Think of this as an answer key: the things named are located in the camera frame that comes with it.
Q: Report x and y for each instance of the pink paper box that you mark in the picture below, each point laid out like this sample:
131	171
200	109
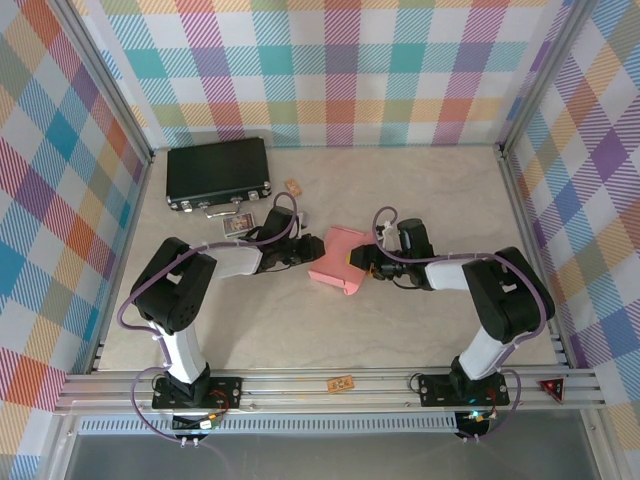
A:
335	265

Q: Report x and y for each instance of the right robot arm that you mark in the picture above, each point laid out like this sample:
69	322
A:
510	295

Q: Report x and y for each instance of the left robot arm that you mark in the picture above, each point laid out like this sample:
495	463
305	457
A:
170	285

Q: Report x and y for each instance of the purple playing card box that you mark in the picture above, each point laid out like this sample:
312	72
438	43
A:
237	223

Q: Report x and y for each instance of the small printed wooden block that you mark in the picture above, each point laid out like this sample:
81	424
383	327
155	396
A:
293	187

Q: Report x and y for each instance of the black briefcase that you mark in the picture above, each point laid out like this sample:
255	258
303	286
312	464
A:
215	170

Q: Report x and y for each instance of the flat printed wooden tag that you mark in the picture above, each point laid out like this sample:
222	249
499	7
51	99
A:
340	385

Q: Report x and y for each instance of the grey metal panel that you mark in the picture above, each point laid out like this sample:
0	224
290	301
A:
325	455

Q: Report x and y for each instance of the red triangle button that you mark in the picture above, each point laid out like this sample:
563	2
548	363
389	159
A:
551	387

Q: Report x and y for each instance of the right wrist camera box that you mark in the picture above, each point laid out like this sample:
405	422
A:
386	232

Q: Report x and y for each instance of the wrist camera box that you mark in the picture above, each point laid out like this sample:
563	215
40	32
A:
386	232
300	222

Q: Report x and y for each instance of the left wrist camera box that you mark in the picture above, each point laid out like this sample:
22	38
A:
300	222

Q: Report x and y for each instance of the aluminium side rail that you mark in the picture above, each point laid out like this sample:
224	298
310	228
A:
525	225
126	250

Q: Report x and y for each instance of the aluminium rail with arm bases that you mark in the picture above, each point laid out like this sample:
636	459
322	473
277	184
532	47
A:
380	395

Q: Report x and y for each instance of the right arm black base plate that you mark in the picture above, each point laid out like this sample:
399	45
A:
435	392

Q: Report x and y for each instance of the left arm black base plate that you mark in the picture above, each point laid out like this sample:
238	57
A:
225	390

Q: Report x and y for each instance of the aluminium frame post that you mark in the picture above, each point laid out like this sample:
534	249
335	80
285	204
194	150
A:
110	85
540	75

